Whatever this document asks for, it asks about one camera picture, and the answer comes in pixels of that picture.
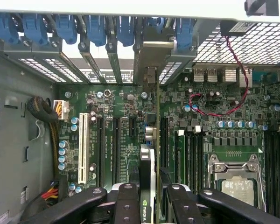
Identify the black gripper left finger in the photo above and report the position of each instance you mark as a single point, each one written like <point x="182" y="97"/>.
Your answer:
<point x="126" y="205"/>

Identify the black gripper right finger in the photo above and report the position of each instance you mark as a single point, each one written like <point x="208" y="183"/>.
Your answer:
<point x="182" y="207"/>

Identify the black RAM slot bank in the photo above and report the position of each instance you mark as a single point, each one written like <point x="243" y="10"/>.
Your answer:
<point x="194" y="158"/>
<point x="277" y="175"/>

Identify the long PCIe expansion slot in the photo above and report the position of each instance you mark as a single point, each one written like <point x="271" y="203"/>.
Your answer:
<point x="117" y="151"/>

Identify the installed CPU with paste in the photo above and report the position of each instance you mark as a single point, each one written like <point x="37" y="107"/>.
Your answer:
<point x="238" y="191"/>

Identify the long black expansion slot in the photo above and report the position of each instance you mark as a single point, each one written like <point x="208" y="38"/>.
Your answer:
<point x="101" y="151"/>
<point x="164" y="142"/>

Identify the metal CPU socket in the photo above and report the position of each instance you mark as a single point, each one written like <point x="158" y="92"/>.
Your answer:
<point x="233" y="166"/>

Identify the white PCI expansion slot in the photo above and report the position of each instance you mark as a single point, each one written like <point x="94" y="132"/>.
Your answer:
<point x="83" y="149"/>

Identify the short black expansion slot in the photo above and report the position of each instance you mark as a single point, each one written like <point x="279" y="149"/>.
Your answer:
<point x="133" y="127"/>

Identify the green motherboard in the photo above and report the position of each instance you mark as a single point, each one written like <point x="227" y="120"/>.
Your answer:
<point x="121" y="102"/>

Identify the white power connector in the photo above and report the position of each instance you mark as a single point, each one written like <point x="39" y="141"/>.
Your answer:
<point x="61" y="109"/>

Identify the open black PC case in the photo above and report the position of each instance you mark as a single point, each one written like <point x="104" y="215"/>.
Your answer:
<point x="9" y="144"/>

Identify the metal rear port block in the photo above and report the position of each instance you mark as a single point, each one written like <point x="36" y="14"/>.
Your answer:
<point x="212" y="74"/>
<point x="231" y="74"/>
<point x="198" y="74"/>
<point x="245" y="79"/>

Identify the metal slot cover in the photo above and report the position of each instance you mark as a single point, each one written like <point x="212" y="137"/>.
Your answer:
<point x="72" y="67"/>

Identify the blue rear connector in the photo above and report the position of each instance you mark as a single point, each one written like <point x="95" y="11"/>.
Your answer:
<point x="264" y="75"/>

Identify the blue card retention clip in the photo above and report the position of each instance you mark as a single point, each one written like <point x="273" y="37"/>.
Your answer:
<point x="185" y="35"/>
<point x="66" y="29"/>
<point x="3" y="28"/>
<point x="35" y="29"/>
<point x="96" y="30"/>
<point x="125" y="30"/>
<point x="155" y="23"/>

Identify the black chassis switch box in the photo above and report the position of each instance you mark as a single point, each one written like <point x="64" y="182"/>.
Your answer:
<point x="231" y="29"/>

